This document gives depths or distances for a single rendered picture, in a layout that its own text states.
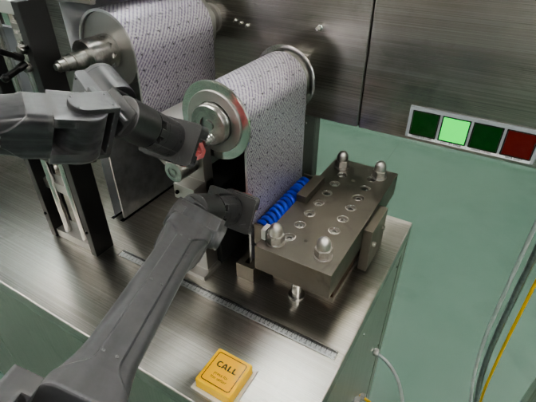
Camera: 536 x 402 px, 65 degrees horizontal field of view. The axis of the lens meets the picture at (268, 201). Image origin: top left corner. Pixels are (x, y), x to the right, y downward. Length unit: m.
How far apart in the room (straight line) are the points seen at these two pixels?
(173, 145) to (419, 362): 1.57
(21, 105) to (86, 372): 0.31
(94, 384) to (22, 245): 0.84
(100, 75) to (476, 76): 0.66
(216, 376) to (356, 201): 0.46
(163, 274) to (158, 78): 0.52
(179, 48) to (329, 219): 0.47
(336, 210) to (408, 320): 1.27
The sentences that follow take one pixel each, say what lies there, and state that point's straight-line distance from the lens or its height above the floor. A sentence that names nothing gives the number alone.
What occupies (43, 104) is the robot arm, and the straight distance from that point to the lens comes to 0.55.
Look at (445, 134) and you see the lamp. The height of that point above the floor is 1.17.
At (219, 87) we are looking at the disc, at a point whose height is 1.32.
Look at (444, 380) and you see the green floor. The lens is 1.97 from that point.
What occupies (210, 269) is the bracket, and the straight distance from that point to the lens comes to 0.95.
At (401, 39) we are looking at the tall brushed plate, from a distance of 0.93.
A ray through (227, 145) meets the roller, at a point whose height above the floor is 1.21.
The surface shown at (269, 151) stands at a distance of 0.84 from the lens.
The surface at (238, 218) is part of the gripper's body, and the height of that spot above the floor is 1.11.
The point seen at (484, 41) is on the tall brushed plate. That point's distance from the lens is 0.91.
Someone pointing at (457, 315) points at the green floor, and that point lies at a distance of 2.22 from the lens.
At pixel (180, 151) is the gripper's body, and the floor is 1.26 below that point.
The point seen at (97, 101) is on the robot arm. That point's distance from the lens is 0.56.
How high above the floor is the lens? 1.57
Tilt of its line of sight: 35 degrees down
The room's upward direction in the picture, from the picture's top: straight up
